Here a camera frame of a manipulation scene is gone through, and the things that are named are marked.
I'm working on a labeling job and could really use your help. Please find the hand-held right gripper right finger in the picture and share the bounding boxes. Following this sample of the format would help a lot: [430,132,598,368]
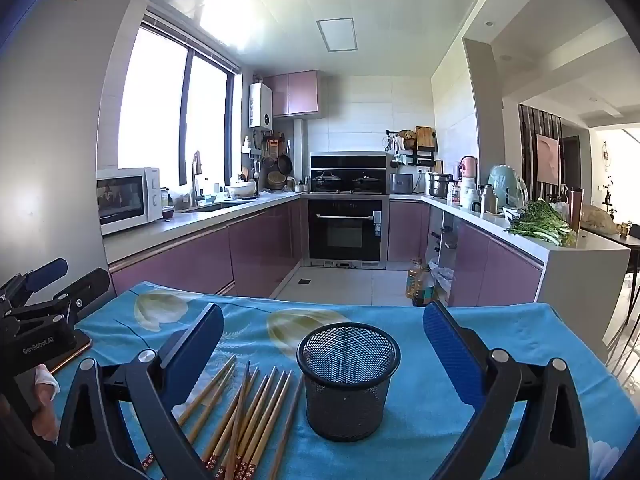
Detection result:
[422,301,591,480]

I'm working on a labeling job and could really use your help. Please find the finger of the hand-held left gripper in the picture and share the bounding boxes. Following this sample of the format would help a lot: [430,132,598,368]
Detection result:
[0,258,69,311]
[5,267,111,321]

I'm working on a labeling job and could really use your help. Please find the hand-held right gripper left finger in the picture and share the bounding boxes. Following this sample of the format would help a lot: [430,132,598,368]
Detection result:
[52,302,226,480]

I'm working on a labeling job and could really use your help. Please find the bunch of wooden chopsticks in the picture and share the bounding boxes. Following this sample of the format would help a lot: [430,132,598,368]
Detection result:
[140,355,306,480]

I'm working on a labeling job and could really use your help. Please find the black mesh cup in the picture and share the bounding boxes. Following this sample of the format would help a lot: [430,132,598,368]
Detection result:
[296,322,402,442]

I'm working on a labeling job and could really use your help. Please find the person's left hand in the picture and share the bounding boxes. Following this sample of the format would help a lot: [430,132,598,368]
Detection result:
[29,365,63,444]

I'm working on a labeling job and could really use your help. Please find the black smartphone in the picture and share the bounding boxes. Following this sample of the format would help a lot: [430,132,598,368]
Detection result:
[50,330,94,376]

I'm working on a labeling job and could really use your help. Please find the blue floral tablecloth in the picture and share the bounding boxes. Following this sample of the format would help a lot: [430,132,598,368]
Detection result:
[47,280,640,480]

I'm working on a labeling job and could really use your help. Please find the yellow cooking oil bottle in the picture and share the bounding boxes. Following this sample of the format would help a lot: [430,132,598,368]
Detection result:
[405,260,423,307]

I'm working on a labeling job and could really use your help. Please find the white microwave oven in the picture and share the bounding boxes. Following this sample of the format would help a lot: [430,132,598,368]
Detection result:
[96,167,163,237]

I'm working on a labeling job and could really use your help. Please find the purple lower kitchen cabinets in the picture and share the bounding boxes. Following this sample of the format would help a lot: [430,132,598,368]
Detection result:
[389,197,631,321]
[102,195,308,296]

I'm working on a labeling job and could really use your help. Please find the kitchen sink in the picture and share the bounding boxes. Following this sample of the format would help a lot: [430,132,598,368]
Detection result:
[180,200,251,213]

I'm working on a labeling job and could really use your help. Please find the steel kitchen faucet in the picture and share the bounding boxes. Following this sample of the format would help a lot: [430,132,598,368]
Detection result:
[190,151,203,208]

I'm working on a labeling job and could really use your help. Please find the white plastic container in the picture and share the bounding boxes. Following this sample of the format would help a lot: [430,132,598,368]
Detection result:
[460,176,481,209]

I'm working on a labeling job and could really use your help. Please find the bunch of leafy greens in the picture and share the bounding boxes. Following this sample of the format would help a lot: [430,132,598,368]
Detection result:
[505,199,578,247]

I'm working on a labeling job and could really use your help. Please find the black built-in oven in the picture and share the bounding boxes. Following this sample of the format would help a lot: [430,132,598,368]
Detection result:
[306,195,390,270]

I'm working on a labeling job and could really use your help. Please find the stainless steel pot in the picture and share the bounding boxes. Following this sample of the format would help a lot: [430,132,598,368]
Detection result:
[426,172,453,197]

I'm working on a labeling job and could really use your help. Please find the grey refrigerator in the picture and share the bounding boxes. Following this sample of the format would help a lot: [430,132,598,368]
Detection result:
[0,0,150,286]

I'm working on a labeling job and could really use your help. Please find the black lidded wok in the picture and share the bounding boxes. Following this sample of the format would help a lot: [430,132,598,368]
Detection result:
[351,172,385,192]
[312,171,343,192]

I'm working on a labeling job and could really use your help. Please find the kitchen window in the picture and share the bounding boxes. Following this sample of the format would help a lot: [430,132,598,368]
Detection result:
[117,7,243,188]

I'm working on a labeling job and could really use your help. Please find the black stove hood unit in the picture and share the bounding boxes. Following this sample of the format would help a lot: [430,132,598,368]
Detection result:
[310,151,393,195]

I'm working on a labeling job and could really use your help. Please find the ceiling light panel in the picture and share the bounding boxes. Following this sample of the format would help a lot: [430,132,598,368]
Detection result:
[316,18,359,52]

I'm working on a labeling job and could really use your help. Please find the black wall rack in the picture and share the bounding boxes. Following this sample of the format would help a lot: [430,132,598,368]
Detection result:
[385,127,440,168]

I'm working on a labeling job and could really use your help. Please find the pink wall painting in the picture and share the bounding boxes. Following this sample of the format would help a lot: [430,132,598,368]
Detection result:
[536,134,562,186]

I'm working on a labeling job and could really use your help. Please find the white wall water heater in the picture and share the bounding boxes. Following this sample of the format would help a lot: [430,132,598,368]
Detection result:
[249,82,273,129]

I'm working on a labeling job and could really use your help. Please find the purple upper wall cabinet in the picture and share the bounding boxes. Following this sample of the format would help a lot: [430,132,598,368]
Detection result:
[263,70,322,120]

